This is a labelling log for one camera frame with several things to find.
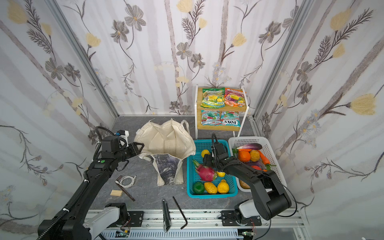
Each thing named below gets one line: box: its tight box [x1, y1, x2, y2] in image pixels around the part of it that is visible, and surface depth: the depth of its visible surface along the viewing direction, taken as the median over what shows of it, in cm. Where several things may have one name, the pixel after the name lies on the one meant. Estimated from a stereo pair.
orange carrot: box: [257, 150, 271, 165], surface depth 92 cm
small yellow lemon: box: [201, 149, 211, 158], surface depth 97 cm
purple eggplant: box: [236, 143, 263, 150], surface depth 97 cm
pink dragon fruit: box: [192, 159, 218, 182], surface depth 84 cm
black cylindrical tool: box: [162, 199, 171, 232], surface depth 75 cm
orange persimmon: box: [238, 148, 252, 163], surface depth 94 cm
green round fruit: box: [192, 182, 205, 194], surface depth 81 cm
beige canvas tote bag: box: [133, 118, 197, 187], surface depth 84 cm
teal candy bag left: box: [201, 110, 221, 126], surface depth 97 cm
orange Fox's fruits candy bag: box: [224, 87, 246, 108], surface depth 82 cm
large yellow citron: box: [217, 179, 230, 194], surface depth 81 cm
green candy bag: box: [200, 87, 226, 109], surface depth 80 cm
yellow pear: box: [216, 171, 226, 178], surface depth 86 cm
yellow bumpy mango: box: [204, 182, 218, 195], surface depth 82 cm
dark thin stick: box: [115, 180, 136, 202], surface depth 85 cm
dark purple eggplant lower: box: [246, 160, 263, 168], surface depth 92 cm
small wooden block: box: [110, 189, 123, 197], surface depth 83 cm
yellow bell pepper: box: [250, 149, 260, 162], surface depth 94 cm
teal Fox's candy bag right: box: [220, 111, 241, 127], surface depth 97 cm
